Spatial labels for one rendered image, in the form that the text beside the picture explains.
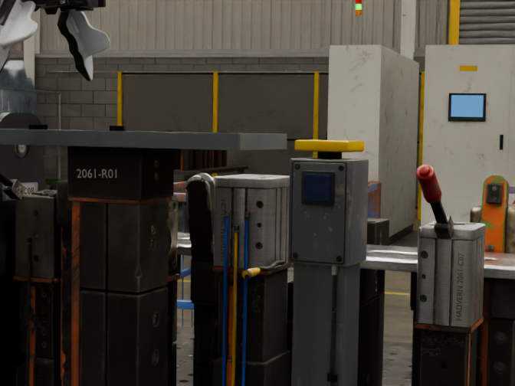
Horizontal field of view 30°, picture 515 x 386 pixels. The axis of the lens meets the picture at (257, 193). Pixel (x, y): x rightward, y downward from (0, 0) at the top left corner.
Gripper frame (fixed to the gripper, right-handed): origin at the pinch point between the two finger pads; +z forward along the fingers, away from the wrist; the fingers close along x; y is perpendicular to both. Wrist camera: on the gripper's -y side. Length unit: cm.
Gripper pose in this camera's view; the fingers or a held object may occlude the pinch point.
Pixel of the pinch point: (41, 79)
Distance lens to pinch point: 120.0
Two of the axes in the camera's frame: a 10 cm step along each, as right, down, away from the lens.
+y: 8.3, 0.5, -5.6
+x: 5.6, -0.4, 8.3
